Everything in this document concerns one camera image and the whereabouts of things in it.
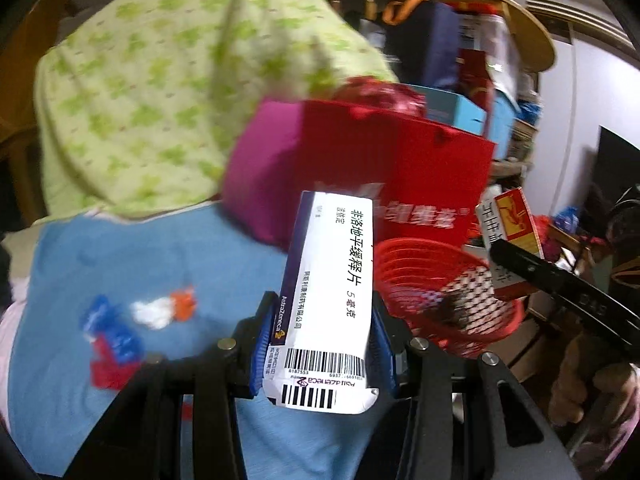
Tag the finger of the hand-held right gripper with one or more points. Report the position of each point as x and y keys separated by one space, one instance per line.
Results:
x=560 y=280

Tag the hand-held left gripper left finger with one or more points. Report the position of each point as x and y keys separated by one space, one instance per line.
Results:
x=261 y=332

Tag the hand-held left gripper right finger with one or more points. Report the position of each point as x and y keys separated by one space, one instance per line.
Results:
x=381 y=341

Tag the red and white cigarette box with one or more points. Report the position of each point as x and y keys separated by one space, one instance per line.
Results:
x=515 y=215

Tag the white medicine box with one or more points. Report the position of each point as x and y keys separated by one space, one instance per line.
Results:
x=325 y=285

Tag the orange wrapper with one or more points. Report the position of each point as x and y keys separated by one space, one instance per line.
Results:
x=184 y=304

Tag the red plastic mesh basket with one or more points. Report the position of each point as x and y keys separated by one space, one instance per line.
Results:
x=425 y=260

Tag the blue shiny box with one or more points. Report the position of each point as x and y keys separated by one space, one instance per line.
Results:
x=105 y=312

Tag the person's right hand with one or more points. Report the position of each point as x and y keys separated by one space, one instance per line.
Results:
x=580 y=375

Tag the black television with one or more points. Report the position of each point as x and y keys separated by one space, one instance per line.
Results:
x=612 y=175

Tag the blue blanket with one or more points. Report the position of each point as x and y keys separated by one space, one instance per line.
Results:
x=200 y=270

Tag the red wrapper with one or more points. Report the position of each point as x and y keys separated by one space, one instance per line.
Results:
x=107 y=370

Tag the magenta pillow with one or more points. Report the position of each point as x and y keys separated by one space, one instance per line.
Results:
x=265 y=170

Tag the red paper bag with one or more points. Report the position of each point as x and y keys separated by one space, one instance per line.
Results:
x=400 y=170

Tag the light blue box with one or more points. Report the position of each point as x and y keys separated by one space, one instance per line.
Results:
x=460 y=107

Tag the round wooden table top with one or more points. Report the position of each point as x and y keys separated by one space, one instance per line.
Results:
x=535 y=35

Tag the red floral cloth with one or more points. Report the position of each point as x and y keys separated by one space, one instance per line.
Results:
x=380 y=94

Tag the green clover print quilt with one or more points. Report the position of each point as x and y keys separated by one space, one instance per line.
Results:
x=150 y=90

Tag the dark blue bag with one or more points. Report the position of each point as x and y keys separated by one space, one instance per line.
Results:
x=425 y=45

